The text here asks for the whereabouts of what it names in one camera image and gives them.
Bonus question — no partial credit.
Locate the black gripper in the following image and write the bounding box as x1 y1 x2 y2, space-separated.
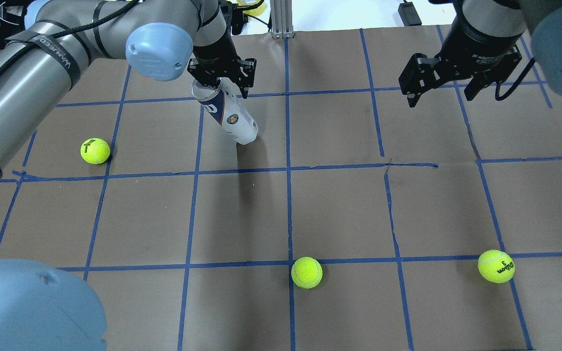
187 58 257 98

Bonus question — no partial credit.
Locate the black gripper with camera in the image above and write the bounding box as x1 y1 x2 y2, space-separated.
398 46 522 108

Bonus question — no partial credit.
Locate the white blue tennis ball can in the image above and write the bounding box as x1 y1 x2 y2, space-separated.
190 78 259 145

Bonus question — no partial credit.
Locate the tennis ball middle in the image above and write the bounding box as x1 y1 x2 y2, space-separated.
80 138 111 165

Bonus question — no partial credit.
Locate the tennis ball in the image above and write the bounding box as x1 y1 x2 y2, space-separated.
477 250 515 284
291 257 323 289
80 138 111 165

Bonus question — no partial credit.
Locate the tennis ball nearest front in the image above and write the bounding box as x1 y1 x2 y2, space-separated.
477 250 515 284

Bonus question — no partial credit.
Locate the tennis ball far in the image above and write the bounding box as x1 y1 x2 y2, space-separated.
291 257 323 289

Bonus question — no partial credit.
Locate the yellow tape roll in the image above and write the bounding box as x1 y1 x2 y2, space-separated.
237 0 267 17

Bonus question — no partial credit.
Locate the black power adapter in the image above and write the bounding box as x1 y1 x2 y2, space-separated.
398 1 423 27

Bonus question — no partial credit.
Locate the aluminium frame post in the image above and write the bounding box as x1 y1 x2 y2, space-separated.
269 0 295 39

